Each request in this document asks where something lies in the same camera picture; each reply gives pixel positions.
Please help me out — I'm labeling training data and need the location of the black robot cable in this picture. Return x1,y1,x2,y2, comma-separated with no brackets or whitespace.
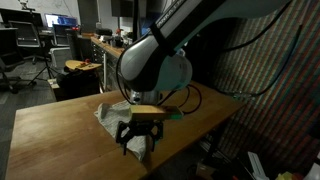
114,0,304,116

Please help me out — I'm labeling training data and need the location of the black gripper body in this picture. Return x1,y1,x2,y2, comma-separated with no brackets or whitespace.
128,121,155,136

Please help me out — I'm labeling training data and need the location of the wooden top drawer cabinet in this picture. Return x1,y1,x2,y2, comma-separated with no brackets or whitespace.
91,37,123,91

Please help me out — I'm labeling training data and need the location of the black vertical camera pole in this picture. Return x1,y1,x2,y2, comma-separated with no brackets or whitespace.
132,0,139,42

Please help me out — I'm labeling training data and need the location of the black camera tripod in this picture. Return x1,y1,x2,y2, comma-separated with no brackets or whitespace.
29,59,58,85

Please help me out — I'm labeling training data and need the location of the round wooden stool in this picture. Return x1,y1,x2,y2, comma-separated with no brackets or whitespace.
65,60,101,71

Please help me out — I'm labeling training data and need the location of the white terry cloth towel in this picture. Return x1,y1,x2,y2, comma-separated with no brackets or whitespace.
94,101,146,161

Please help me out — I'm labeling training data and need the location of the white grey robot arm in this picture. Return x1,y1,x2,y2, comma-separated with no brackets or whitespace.
117,0,290,105

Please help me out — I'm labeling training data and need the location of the black mesh office chair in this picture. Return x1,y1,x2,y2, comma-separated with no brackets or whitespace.
9,21,42,64

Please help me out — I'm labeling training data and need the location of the lit computer monitor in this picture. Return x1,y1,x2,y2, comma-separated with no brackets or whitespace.
45,14,78,28

